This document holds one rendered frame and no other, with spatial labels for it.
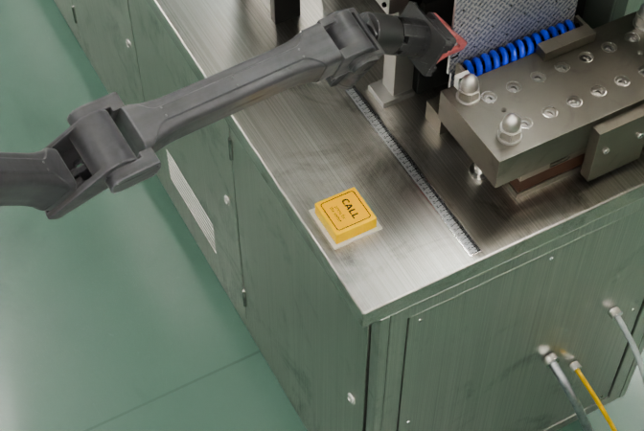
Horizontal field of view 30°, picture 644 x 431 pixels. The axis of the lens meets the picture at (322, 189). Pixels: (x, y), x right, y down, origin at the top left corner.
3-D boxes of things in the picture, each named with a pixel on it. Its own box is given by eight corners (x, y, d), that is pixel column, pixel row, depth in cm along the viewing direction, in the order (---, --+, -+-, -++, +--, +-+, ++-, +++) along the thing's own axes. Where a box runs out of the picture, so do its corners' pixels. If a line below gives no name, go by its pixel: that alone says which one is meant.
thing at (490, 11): (446, 72, 186) (456, -19, 171) (570, 22, 193) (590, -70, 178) (448, 74, 185) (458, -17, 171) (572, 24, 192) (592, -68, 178)
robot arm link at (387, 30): (379, 34, 165) (364, 2, 168) (350, 64, 170) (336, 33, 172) (414, 39, 170) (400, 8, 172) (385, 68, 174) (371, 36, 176)
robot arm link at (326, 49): (115, 180, 142) (69, 107, 145) (107, 199, 147) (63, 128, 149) (389, 54, 163) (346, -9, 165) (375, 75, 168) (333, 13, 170)
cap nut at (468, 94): (450, 93, 181) (453, 72, 177) (471, 84, 182) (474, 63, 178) (464, 108, 179) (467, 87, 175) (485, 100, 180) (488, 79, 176)
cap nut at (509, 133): (492, 132, 176) (494, 111, 172) (512, 123, 177) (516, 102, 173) (505, 148, 174) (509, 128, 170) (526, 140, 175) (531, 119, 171)
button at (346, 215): (313, 213, 183) (313, 202, 181) (354, 195, 185) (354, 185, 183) (335, 245, 179) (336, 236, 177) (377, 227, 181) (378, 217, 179)
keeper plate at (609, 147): (580, 172, 186) (591, 125, 178) (632, 149, 189) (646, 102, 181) (589, 184, 185) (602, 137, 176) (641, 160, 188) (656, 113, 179)
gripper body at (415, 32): (433, 78, 176) (397, 75, 171) (398, 35, 181) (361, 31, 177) (455, 43, 172) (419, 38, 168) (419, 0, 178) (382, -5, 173)
